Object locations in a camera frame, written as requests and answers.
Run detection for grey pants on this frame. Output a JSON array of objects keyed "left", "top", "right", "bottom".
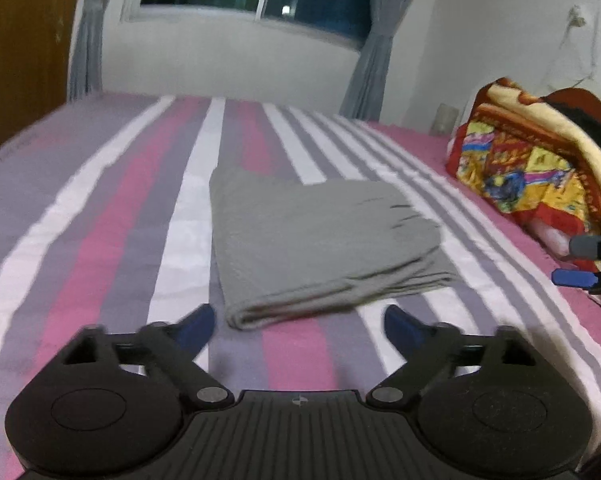
[{"left": 209, "top": 165, "right": 462, "bottom": 331}]

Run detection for dark red wooden headboard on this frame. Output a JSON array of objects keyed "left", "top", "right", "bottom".
[{"left": 539, "top": 87, "right": 601, "bottom": 132}]

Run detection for colourful printed blanket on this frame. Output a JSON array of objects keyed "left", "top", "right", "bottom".
[{"left": 445, "top": 77, "right": 601, "bottom": 317}]

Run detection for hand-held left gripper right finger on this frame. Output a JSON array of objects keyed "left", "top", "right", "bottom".
[{"left": 366, "top": 305, "right": 538, "bottom": 408}]

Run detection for brown wooden door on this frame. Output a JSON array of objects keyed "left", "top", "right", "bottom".
[{"left": 0, "top": 0, "right": 89, "bottom": 153}]

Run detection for white wall cable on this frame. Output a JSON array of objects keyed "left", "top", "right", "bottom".
[{"left": 544, "top": 4, "right": 600, "bottom": 88}]

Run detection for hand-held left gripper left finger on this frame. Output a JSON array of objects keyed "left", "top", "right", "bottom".
[{"left": 59, "top": 304, "right": 231, "bottom": 411}]

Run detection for striped bed sheet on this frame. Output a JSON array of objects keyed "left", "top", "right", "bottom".
[{"left": 0, "top": 92, "right": 601, "bottom": 480}]

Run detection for grey curtain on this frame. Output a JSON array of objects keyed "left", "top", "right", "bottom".
[
  {"left": 68, "top": 0, "right": 107, "bottom": 102},
  {"left": 339, "top": 0, "right": 422, "bottom": 122}
]

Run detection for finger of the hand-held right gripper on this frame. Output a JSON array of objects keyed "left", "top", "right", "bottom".
[
  {"left": 551, "top": 267, "right": 601, "bottom": 296},
  {"left": 569, "top": 234, "right": 601, "bottom": 262}
]

